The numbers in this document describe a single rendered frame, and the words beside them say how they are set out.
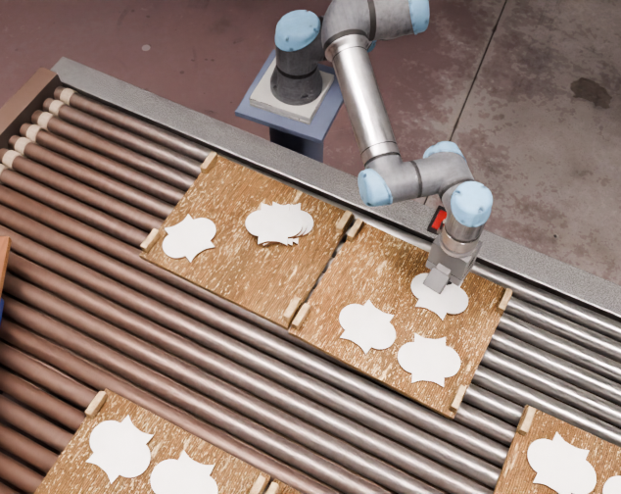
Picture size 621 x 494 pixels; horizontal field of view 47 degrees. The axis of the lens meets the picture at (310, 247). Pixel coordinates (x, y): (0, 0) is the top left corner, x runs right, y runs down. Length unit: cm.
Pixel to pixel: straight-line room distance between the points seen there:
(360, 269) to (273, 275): 21
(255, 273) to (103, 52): 210
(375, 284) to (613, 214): 165
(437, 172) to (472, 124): 187
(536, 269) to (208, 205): 83
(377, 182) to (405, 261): 41
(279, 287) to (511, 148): 177
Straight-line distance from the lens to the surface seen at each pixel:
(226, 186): 186
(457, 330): 169
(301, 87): 204
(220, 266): 174
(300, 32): 194
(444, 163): 143
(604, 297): 185
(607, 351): 180
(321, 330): 165
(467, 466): 161
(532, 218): 305
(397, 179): 139
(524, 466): 162
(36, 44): 375
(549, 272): 184
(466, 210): 136
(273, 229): 174
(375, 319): 166
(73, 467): 162
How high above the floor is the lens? 245
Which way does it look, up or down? 59 degrees down
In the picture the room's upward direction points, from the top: 1 degrees clockwise
